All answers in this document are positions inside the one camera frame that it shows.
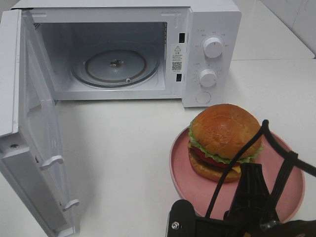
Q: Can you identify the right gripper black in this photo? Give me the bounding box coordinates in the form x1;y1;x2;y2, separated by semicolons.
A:
166;163;316;237

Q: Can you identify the burger with lettuce and tomato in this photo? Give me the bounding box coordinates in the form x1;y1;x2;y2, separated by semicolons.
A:
188;104;261;182

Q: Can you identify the round white door button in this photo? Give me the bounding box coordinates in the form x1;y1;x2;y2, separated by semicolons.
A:
196;92;211;104

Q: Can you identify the lower white timer knob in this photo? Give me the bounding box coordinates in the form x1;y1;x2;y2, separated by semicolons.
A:
199;69;217;87

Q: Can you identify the upper white power knob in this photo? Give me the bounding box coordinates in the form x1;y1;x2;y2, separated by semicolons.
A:
203;37;223;58

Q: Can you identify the white microwave oven body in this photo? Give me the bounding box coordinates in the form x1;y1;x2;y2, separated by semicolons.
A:
10;0;241;107

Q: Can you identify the white warning label sticker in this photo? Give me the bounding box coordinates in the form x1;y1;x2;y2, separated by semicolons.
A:
171;43;183;72

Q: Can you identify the glass microwave turntable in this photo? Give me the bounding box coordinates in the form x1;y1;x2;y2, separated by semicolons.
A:
71;41;160;88

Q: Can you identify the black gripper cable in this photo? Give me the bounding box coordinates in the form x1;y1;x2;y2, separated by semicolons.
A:
205;119;316;218

